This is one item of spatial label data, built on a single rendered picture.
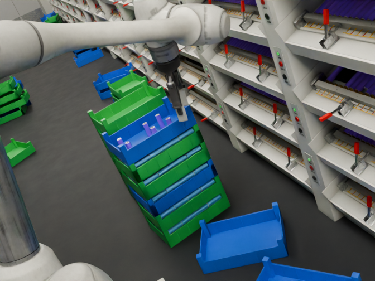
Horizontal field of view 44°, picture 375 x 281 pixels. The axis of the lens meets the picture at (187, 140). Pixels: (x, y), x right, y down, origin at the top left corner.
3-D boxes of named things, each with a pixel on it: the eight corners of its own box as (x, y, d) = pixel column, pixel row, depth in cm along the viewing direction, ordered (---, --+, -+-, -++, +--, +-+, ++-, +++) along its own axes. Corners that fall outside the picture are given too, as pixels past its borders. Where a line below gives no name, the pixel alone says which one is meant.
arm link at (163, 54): (145, 51, 138) (150, 67, 141) (174, 44, 136) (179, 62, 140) (148, 35, 144) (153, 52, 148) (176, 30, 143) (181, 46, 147)
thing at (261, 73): (291, 103, 148) (267, 74, 142) (214, 69, 202) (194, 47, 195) (333, 57, 149) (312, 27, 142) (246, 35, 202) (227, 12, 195)
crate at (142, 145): (129, 166, 162) (119, 147, 158) (109, 150, 179) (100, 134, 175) (197, 123, 171) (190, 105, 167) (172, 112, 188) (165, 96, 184)
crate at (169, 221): (163, 233, 176) (155, 217, 172) (142, 213, 193) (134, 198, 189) (224, 190, 185) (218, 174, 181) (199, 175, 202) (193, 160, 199)
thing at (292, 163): (318, 195, 166) (298, 174, 159) (241, 141, 219) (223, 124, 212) (356, 155, 166) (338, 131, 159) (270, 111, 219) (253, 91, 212)
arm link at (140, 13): (137, 48, 140) (173, 51, 133) (120, 1, 130) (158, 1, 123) (155, 30, 146) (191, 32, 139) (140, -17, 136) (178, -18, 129)
